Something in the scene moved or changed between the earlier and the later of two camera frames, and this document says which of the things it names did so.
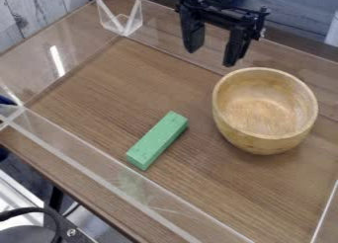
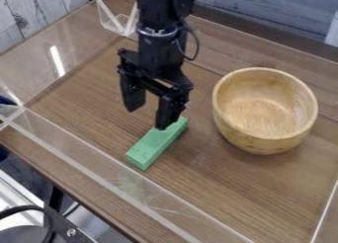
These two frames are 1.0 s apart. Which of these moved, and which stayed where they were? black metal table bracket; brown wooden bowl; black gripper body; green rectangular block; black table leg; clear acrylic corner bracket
Moved: black gripper body
Stayed: black table leg; clear acrylic corner bracket; green rectangular block; black metal table bracket; brown wooden bowl
